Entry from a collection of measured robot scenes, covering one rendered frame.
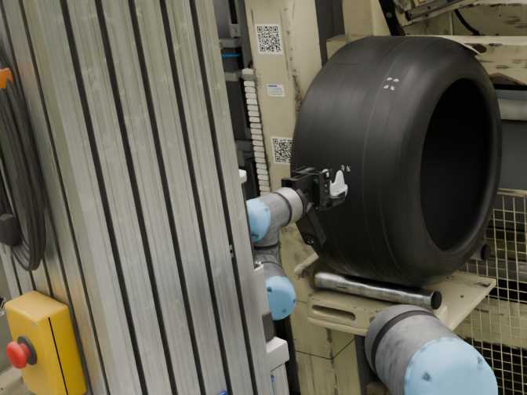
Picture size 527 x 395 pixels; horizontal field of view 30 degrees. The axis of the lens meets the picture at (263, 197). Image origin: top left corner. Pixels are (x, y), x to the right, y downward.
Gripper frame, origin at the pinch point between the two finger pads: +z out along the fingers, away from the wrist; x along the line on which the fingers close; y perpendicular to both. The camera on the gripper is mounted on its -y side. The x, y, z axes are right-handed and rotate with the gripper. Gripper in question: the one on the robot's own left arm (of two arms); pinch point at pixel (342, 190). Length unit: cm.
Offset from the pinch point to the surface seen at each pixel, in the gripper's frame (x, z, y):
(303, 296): 23.2, 16.2, -34.5
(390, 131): -8.8, 6.4, 12.4
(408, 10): 14, 59, 33
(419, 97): -11.9, 14.4, 18.5
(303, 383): 36, 32, -68
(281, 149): 32.3, 23.1, 1.6
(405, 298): -4.0, 19.4, -31.2
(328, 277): 17.9, 20.1, -29.6
